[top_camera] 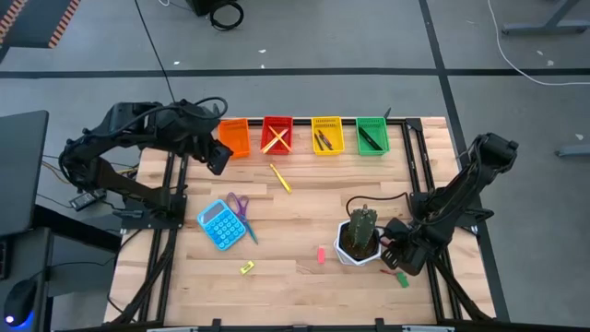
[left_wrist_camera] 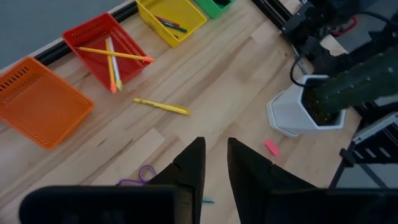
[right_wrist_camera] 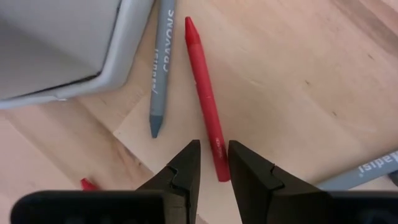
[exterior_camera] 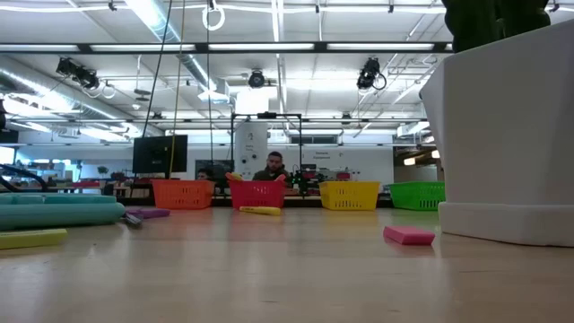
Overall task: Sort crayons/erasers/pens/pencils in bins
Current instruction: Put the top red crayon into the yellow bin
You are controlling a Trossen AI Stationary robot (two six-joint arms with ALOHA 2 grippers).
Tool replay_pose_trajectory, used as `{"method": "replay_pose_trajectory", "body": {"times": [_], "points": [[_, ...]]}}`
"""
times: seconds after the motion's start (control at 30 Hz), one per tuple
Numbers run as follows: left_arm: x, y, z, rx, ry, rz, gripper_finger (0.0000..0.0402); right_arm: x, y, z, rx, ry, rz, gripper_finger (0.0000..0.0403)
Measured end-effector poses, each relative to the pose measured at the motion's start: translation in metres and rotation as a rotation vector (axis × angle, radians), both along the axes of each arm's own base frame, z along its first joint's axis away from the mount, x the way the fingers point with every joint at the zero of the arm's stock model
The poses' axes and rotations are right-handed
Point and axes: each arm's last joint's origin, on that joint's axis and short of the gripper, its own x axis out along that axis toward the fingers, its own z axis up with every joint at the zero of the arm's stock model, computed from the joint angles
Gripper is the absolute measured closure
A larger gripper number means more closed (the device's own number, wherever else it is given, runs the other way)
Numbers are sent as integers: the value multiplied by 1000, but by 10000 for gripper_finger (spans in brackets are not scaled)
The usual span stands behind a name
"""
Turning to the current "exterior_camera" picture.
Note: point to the yellow and black pen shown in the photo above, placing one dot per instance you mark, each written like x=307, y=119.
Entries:
x=260, y=210

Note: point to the black monitor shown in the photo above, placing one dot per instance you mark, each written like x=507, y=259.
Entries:
x=159, y=154

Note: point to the black ceiling camera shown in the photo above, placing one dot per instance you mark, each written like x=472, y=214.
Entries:
x=76, y=72
x=256, y=79
x=368, y=74

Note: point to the silver pencil yellow cap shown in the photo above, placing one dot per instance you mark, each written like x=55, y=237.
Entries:
x=240, y=177

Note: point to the black table frame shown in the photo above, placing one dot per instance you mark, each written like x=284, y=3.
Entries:
x=309, y=202

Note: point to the orange plastic basket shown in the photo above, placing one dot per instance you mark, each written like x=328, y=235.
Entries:
x=181, y=194

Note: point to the person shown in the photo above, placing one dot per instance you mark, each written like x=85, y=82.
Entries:
x=273, y=168
x=205, y=174

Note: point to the white pillar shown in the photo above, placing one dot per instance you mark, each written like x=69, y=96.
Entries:
x=251, y=143

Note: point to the red plastic basket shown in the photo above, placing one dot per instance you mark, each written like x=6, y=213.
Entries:
x=257, y=195

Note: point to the black overhead light beam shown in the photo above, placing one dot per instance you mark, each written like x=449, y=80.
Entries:
x=320, y=46

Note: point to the white plant pot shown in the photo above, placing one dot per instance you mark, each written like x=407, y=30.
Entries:
x=507, y=134

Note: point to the yellow plastic basket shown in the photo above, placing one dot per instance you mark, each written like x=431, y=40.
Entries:
x=349, y=196

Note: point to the green plastic basket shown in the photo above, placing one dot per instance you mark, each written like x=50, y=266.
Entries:
x=416, y=196

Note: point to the black background robot arm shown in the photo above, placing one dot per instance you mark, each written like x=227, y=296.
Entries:
x=302, y=181

